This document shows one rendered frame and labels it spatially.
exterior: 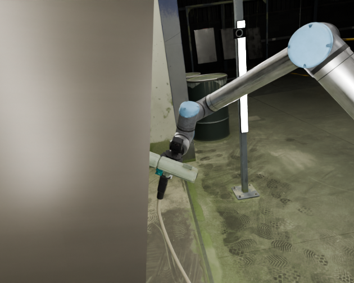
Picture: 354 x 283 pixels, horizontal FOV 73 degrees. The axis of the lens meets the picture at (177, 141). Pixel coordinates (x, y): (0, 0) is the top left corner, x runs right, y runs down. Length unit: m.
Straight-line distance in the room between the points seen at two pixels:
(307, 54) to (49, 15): 0.65
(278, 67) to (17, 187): 0.89
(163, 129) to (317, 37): 2.17
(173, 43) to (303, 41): 1.93
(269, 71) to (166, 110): 1.82
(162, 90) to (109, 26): 2.23
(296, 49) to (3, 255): 0.89
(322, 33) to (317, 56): 0.06
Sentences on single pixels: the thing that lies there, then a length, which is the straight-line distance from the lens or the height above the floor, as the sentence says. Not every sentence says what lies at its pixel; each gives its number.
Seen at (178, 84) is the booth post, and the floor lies 0.95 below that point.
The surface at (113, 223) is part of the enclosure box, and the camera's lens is 0.56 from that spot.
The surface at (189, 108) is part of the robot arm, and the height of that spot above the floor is 1.06.
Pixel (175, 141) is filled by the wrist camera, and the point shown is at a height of 0.97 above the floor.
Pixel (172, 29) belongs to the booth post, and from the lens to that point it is 2.63.
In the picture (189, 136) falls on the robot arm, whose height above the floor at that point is 0.92.
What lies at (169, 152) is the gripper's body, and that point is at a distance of 1.03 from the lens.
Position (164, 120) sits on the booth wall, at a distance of 2.72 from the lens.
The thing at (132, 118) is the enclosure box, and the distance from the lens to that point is 0.45.
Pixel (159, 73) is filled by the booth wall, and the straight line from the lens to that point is 2.63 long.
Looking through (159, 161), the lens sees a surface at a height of 0.93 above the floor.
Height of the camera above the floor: 1.33
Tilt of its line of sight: 21 degrees down
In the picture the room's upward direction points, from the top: 8 degrees counter-clockwise
